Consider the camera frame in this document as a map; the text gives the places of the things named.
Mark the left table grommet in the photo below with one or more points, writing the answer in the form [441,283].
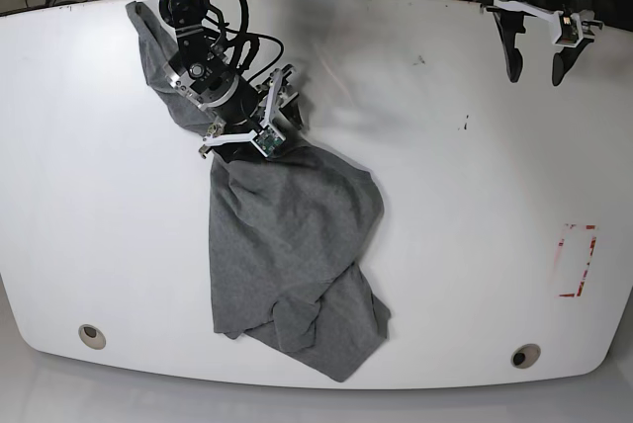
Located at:
[92,337]

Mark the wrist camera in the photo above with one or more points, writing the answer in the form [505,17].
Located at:
[569,33]
[268,141]

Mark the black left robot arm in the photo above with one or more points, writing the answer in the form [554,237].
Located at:
[552,5]

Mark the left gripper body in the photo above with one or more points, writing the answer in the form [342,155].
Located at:
[586,21]

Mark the grey T-shirt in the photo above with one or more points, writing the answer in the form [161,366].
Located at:
[285,237]

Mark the right table grommet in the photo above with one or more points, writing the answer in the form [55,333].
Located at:
[525,356]

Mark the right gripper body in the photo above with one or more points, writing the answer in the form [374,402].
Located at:
[247,112]

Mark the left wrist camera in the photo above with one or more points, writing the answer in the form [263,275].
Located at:
[569,33]

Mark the red tape marker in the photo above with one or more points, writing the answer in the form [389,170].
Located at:
[573,257]

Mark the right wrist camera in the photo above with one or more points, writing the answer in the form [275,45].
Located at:
[268,141]

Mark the table grommet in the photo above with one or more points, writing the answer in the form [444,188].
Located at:
[525,356]
[92,337]

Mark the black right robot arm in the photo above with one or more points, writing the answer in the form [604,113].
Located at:
[207,68]

